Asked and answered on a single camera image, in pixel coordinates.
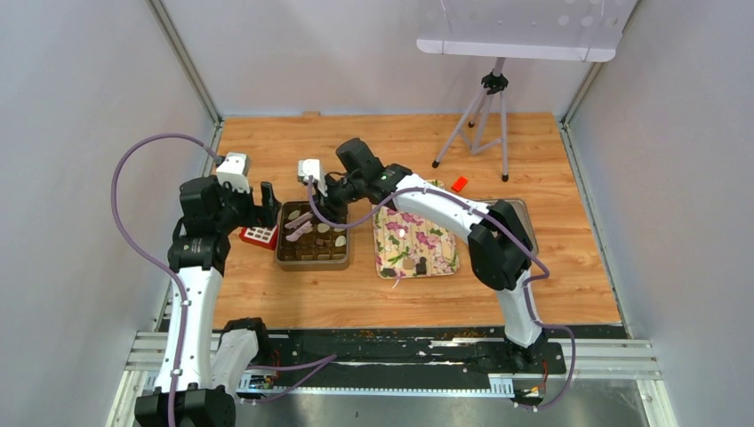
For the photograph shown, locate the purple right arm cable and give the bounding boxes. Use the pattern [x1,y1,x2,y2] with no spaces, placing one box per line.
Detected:
[306,176,577,412]

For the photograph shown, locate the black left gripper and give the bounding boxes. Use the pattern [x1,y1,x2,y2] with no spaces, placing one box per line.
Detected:
[213,175,282,234]

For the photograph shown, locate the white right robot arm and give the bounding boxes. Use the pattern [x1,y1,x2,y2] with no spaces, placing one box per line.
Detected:
[299,138,547,372]

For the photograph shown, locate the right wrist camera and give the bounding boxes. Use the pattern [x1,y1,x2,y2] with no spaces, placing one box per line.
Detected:
[297,158,328,197]

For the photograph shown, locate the small red block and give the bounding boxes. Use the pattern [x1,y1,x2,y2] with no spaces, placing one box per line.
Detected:
[451,176,469,193]

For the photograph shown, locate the white overhead light panel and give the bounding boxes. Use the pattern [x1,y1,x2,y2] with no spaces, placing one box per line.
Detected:
[416,0,638,62]

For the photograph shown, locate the floral patterned tray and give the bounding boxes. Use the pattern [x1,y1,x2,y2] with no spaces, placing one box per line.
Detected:
[372,206,460,279]

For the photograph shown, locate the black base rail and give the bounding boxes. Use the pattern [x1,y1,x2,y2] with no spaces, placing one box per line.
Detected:
[126,324,661,402]

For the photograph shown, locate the dark ridged square chocolate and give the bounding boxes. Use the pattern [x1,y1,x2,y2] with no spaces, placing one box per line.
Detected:
[415,257,428,276]

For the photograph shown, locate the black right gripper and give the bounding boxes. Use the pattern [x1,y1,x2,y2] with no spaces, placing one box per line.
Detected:
[311,173,365,223]

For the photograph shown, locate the gold chocolate tin box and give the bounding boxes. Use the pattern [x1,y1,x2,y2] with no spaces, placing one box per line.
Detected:
[275,201,351,271]

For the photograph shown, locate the red white grid object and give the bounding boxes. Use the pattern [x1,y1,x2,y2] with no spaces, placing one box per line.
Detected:
[239,226,279,251]

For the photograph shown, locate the pink silicone tongs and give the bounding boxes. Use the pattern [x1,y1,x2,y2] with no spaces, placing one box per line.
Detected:
[284,212,314,242]

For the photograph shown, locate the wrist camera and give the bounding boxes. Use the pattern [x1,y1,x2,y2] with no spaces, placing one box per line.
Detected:
[215,152,251,194]
[297,158,328,197]

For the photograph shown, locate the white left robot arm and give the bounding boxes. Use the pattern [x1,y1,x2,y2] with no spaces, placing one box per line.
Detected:
[134,175,281,426]

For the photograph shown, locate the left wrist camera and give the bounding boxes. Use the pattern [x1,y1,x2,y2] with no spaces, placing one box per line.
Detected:
[215,152,251,194]

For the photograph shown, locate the white tripod stand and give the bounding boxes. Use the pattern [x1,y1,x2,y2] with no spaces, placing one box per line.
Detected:
[431,57,509,182]

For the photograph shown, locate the grey metal tin lid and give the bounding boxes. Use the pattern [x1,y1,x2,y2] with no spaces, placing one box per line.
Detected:
[503,198,539,255]

